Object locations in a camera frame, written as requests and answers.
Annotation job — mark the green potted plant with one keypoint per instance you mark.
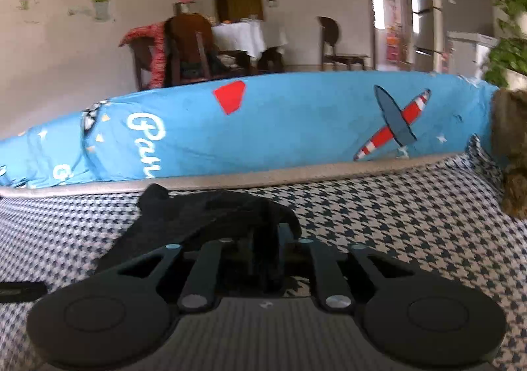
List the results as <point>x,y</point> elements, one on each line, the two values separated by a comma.
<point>509,54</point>

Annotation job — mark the houndstooth sofa cushion cover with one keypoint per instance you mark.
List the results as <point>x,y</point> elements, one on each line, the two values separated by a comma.
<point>445,218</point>

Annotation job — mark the blue cartoon print quilt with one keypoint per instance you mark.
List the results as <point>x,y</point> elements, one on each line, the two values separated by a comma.
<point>252,124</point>

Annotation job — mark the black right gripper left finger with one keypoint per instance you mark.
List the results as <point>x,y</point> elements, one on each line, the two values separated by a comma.
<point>119,315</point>

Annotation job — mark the black garment with striped cuffs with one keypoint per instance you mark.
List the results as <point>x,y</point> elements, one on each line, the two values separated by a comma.
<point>191,220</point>

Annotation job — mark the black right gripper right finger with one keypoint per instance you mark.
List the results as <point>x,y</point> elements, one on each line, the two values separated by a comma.
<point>367,309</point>

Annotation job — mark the table with white tablecloth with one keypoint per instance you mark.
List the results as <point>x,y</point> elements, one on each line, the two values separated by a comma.
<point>263,42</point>

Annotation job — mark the dark wooden chair right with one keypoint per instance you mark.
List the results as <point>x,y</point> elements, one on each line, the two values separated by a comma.
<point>330,37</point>

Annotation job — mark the red patterned cloth on chair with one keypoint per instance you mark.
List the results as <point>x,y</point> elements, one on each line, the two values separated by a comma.
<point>147,45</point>

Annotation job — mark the brown fuzzy plush item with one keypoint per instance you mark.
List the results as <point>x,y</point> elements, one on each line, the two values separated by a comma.
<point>508,142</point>

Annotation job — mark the dark wooden chair with clothes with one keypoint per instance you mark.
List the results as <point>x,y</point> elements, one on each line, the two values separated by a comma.
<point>193,56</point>

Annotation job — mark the silver refrigerator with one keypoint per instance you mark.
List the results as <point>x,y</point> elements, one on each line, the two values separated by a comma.
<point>427,40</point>

